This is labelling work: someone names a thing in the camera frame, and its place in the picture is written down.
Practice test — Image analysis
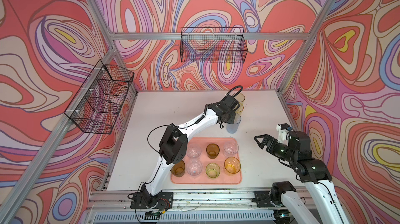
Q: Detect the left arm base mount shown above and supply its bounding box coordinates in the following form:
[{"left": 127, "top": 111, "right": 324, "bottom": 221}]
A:
[{"left": 127, "top": 183, "right": 174, "bottom": 210}]

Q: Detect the black wire basket back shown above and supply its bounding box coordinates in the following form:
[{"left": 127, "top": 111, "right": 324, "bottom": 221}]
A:
[{"left": 180, "top": 26, "right": 248, "bottom": 63}]

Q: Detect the black wire basket left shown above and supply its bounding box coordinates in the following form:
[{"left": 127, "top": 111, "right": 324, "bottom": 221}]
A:
[{"left": 64, "top": 61, "right": 134, "bottom": 134}]

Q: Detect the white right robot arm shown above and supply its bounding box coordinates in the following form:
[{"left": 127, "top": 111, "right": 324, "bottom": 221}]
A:
[{"left": 252, "top": 123, "right": 350, "bottom": 224}]

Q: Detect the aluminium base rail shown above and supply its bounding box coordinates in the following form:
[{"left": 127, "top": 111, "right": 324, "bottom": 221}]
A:
[{"left": 84, "top": 188, "right": 338, "bottom": 224}]

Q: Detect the black wire basket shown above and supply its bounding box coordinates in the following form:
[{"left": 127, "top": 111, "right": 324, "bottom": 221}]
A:
[
  {"left": 64, "top": 61, "right": 134, "bottom": 134},
  {"left": 180, "top": 26, "right": 248, "bottom": 63}
]

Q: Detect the clear glass tumbler front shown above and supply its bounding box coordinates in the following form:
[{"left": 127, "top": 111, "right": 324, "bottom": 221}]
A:
[{"left": 186, "top": 159, "right": 203, "bottom": 177}]

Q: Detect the clear glass small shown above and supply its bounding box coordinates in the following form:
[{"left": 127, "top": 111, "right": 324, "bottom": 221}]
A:
[{"left": 223, "top": 140, "right": 239, "bottom": 157}]

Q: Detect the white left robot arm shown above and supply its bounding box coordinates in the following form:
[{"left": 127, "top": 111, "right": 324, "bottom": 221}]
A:
[{"left": 140, "top": 94, "right": 239, "bottom": 197}]

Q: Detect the green glass tumbler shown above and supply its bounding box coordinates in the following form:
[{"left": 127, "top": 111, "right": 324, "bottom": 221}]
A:
[{"left": 205, "top": 162, "right": 220, "bottom": 179}]

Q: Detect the yellow-green tall glass back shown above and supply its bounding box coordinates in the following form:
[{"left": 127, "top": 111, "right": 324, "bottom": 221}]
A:
[{"left": 235, "top": 93, "right": 245, "bottom": 103}]

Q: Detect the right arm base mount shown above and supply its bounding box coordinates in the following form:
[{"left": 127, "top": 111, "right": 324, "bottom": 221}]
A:
[{"left": 251, "top": 181, "right": 296, "bottom": 208}]

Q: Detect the yellow tall glass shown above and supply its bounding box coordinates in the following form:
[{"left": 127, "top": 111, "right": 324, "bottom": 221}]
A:
[{"left": 235, "top": 103, "right": 244, "bottom": 113}]

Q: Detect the dark olive dotted glass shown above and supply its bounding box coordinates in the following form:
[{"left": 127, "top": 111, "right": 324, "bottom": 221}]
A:
[{"left": 170, "top": 160, "right": 185, "bottom": 178}]

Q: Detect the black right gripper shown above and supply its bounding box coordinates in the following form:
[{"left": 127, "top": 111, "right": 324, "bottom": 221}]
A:
[{"left": 254, "top": 134, "right": 296, "bottom": 164}]

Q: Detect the small dark amber glass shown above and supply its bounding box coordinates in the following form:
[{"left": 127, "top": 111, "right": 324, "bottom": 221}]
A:
[{"left": 206, "top": 143, "right": 220, "bottom": 159}]

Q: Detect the blue textured tall glass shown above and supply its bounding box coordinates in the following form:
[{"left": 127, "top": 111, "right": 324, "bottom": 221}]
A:
[{"left": 226, "top": 113, "right": 242, "bottom": 134}]

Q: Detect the clear glass tumbler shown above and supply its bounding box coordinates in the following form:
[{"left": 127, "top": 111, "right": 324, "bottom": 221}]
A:
[
  {"left": 186, "top": 159, "right": 203, "bottom": 177},
  {"left": 186, "top": 144, "right": 202, "bottom": 159}
]

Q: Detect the pink plastic tray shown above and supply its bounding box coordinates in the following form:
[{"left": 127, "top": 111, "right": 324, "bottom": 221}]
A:
[{"left": 170, "top": 137, "right": 242, "bottom": 185}]

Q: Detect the amber glass tumbler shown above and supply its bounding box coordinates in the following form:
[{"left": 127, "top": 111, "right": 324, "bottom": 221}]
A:
[{"left": 224, "top": 157, "right": 241, "bottom": 175}]

